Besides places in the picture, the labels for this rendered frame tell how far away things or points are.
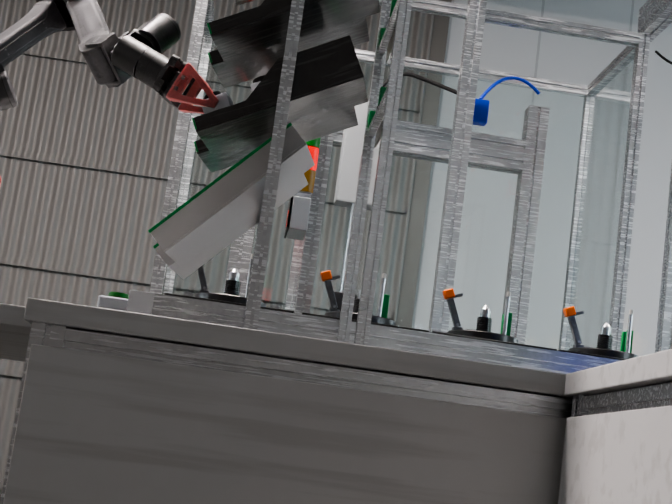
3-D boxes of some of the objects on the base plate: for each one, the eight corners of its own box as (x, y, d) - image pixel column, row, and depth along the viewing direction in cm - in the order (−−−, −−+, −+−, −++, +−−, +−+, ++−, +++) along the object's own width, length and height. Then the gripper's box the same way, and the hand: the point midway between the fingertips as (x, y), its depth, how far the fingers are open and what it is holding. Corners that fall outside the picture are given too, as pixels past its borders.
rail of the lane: (120, 344, 223) (130, 284, 225) (147, 376, 311) (154, 333, 313) (151, 348, 224) (161, 288, 226) (169, 379, 311) (176, 336, 313)
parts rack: (235, 341, 188) (307, -151, 202) (232, 359, 224) (294, -59, 237) (373, 360, 189) (435, -130, 203) (348, 376, 225) (403, -41, 239)
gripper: (143, 89, 214) (216, 133, 211) (123, 71, 205) (201, 117, 201) (164, 56, 215) (238, 99, 211) (146, 36, 205) (223, 81, 201)
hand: (216, 105), depth 206 cm, fingers closed on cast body, 4 cm apart
